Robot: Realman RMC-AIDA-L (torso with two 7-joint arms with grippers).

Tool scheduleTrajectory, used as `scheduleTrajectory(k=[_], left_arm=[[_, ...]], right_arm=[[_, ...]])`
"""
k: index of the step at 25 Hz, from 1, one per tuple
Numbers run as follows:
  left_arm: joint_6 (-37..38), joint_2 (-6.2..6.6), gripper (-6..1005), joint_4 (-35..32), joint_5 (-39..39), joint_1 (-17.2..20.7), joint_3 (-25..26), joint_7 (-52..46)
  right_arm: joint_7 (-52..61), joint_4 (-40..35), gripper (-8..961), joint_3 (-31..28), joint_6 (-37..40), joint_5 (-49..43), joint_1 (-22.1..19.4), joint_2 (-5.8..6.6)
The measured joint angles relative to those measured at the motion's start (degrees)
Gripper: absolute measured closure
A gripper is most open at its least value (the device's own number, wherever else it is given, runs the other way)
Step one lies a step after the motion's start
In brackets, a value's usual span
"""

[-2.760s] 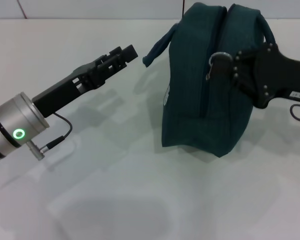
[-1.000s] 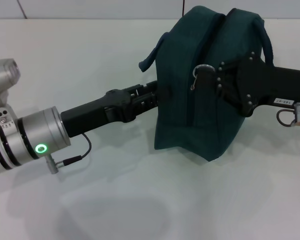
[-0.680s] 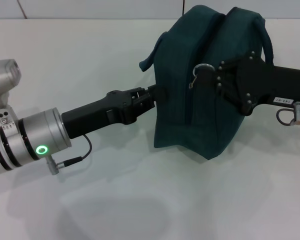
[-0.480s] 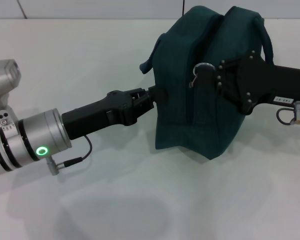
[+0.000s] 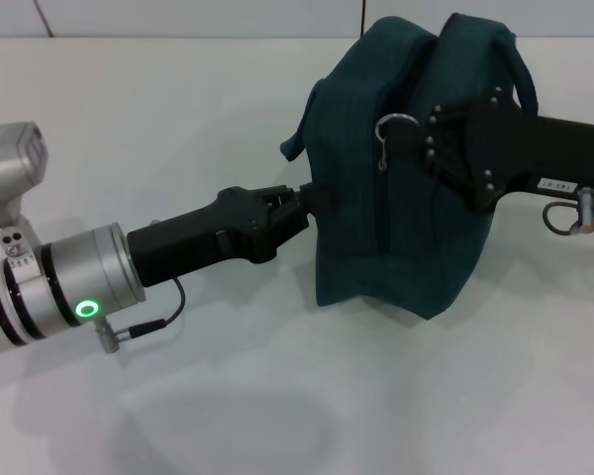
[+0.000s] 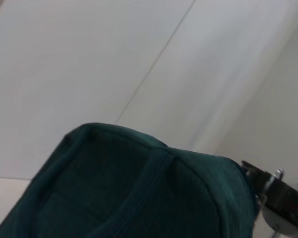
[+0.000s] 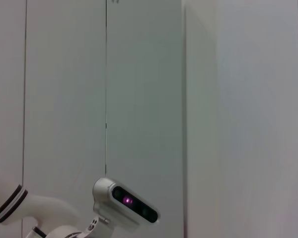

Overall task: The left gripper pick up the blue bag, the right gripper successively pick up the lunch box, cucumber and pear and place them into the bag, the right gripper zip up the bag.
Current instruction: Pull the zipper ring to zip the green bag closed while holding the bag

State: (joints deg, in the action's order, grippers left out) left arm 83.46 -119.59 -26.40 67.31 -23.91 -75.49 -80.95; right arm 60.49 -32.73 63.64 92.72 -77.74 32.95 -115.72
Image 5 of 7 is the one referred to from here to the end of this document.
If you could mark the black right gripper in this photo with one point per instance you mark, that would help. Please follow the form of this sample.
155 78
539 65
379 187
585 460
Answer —
534 153

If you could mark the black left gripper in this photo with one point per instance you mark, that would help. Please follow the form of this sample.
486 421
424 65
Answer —
198 237

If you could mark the dark teal fabric lunch bag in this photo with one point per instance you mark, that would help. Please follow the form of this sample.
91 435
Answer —
356 237

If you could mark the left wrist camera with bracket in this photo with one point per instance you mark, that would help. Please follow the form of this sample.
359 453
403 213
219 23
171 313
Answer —
10 163

